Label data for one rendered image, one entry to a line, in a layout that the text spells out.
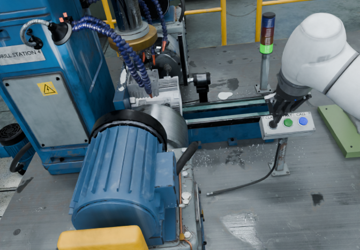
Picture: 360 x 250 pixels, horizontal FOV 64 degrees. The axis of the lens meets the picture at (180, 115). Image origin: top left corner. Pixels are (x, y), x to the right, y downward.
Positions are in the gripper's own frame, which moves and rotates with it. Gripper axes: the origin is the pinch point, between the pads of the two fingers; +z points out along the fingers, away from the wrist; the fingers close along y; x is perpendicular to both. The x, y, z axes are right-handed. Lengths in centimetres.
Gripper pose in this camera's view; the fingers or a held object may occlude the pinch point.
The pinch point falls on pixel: (277, 114)
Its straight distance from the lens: 97.0
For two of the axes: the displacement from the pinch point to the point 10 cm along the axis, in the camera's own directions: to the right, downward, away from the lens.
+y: -9.9, 1.0, 0.6
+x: 0.7, 9.1, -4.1
